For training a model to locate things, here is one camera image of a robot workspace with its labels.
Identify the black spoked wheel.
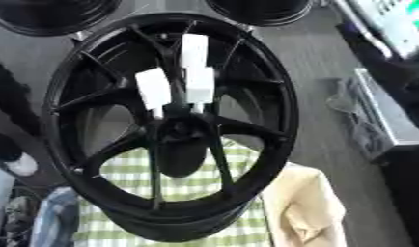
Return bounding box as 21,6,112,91
39,12,301,243

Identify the white pin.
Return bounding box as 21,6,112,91
179,33,211,69

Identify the black round wheel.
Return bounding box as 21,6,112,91
0,0,124,37
204,0,315,28

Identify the beige cloth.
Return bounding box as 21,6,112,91
258,161,349,247

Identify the grey crumpled cloth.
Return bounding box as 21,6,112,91
324,77,380,158

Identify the blue striped cloth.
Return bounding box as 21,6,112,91
28,186,83,247

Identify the grey metal cabinet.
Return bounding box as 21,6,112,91
352,67,419,162

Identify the person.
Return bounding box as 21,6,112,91
0,59,44,226

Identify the white and green panel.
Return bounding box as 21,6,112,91
349,0,419,60

